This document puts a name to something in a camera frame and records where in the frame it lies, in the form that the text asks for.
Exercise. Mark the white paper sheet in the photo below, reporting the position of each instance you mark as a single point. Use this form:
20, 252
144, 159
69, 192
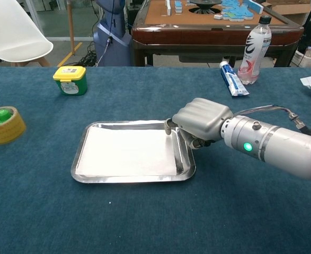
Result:
128, 150

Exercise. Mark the clear pink drink bottle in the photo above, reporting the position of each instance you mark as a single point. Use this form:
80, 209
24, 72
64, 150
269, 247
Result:
253, 53

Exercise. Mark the green jar yellow lid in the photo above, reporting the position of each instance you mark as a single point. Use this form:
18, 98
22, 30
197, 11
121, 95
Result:
70, 84

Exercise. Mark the black mahjong table dial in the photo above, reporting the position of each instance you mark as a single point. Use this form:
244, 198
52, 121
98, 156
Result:
204, 8

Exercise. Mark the dark teal carpeted table surface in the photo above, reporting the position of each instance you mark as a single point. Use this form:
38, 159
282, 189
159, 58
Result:
144, 225

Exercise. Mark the stainless steel tray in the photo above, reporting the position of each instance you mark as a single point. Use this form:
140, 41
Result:
185, 158

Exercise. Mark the cardboard box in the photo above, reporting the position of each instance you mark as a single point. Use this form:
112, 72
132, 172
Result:
290, 9

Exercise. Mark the wooden pole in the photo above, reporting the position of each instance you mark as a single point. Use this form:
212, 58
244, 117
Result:
71, 26

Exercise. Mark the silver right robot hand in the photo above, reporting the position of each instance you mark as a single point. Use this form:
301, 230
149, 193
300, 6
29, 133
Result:
203, 116

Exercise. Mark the white printed box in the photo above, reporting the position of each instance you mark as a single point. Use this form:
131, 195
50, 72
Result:
309, 59

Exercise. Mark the blue mahjong tile pile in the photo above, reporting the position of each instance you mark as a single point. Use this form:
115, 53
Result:
237, 12

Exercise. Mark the blue mahjong tile stack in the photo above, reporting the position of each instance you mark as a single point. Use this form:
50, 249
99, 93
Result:
178, 6

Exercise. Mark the long mahjong tile row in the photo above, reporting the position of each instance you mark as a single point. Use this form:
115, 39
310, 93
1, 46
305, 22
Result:
254, 6

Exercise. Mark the yellow tape roll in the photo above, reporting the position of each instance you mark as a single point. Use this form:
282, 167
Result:
9, 132

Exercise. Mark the white shell chair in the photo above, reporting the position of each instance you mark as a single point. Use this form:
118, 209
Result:
12, 34

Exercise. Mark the brown mahjong table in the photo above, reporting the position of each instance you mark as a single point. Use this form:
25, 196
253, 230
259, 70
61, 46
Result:
197, 34

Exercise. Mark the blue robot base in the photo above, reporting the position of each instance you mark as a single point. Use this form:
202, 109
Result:
115, 50

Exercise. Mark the white upright mahjong tile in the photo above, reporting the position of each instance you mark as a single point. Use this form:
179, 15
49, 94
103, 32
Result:
168, 7

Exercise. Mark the single white mahjong tile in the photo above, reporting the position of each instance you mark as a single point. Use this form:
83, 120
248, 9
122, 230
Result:
218, 17

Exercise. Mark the blue white toothpaste tube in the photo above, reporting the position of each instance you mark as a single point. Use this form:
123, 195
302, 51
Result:
233, 80

